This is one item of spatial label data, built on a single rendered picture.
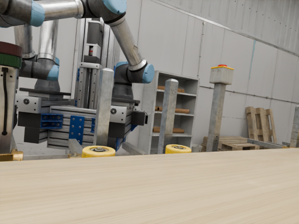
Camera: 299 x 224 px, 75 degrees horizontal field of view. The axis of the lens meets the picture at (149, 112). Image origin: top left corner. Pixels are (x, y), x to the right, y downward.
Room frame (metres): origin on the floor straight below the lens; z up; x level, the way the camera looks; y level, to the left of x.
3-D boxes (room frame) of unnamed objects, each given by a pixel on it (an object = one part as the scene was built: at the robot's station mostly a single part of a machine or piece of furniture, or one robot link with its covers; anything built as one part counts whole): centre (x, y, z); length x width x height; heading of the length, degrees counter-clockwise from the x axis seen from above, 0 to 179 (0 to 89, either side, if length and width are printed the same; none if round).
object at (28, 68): (0.87, 0.60, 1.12); 0.11 x 0.11 x 0.08; 27
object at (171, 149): (0.61, -0.10, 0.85); 0.08 x 0.08 x 0.11
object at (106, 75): (0.62, 0.15, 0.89); 0.04 x 0.04 x 0.48; 30
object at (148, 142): (3.56, -0.35, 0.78); 0.90 x 0.45 x 1.55; 117
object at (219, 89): (0.87, -0.30, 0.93); 0.05 x 0.05 x 0.45; 30
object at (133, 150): (0.78, 0.00, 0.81); 0.44 x 0.03 x 0.04; 30
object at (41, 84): (1.29, 0.68, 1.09); 0.15 x 0.15 x 0.10
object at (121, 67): (1.27, 0.18, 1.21); 0.13 x 0.12 x 0.14; 58
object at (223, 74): (0.87, -0.30, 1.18); 0.07 x 0.07 x 0.08; 30
